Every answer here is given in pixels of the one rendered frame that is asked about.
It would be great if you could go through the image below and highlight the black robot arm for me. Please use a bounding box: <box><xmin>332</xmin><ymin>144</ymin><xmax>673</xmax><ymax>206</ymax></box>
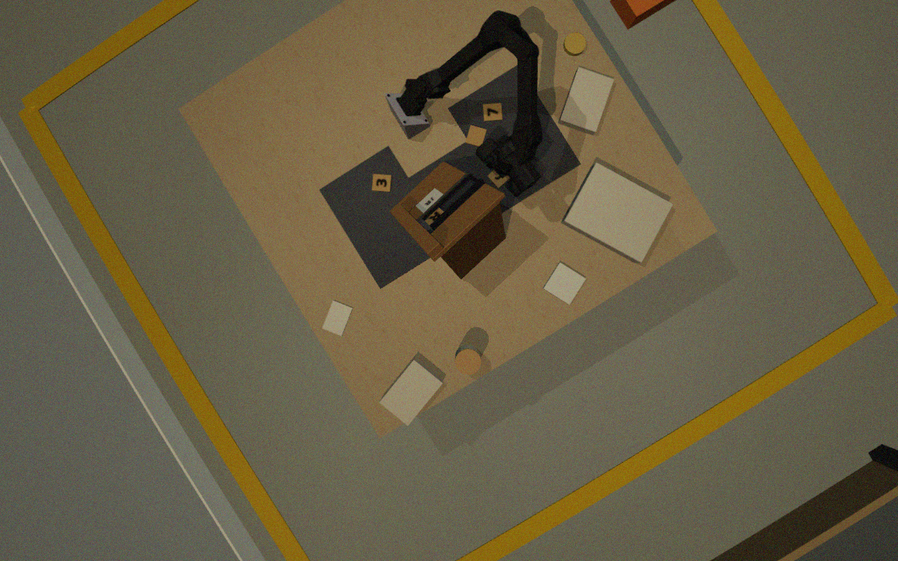
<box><xmin>396</xmin><ymin>10</ymin><xmax>543</xmax><ymax>192</ymax></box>

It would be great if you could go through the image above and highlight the white paper ticket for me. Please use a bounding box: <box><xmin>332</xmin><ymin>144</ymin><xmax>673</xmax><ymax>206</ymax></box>
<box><xmin>416</xmin><ymin>188</ymin><xmax>443</xmax><ymax>213</ymax></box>

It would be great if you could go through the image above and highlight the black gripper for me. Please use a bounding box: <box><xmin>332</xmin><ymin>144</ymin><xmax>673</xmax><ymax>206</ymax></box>
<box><xmin>476</xmin><ymin>138</ymin><xmax>522</xmax><ymax>196</ymax></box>

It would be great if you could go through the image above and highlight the yellow round disc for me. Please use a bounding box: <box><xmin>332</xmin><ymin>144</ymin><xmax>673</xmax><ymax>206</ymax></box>
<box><xmin>564</xmin><ymin>32</ymin><xmax>586</xmax><ymax>56</ymax></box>

